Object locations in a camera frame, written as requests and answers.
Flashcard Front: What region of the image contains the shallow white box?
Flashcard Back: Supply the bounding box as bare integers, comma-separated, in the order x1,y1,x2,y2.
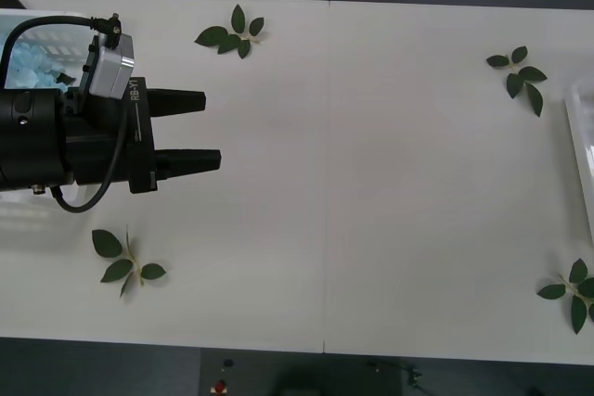
0,8,117,249
563,83,594,249

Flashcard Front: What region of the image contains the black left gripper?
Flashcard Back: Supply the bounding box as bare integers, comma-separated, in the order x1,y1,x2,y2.
59,75,223,195

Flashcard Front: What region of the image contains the pale blue flower green stem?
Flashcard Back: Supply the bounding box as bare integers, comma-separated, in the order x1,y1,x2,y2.
5,41,78,91

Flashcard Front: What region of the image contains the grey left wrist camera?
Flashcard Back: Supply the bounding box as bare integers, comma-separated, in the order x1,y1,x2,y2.
76,32,137,100

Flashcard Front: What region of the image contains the green leaf twig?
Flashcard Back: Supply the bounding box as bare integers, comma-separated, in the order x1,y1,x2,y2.
91,224,167,300
536,258,594,336
485,45,549,118
194,3,269,60

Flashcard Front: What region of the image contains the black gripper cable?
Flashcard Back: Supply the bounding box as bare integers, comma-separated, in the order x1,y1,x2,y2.
49,97,136,214

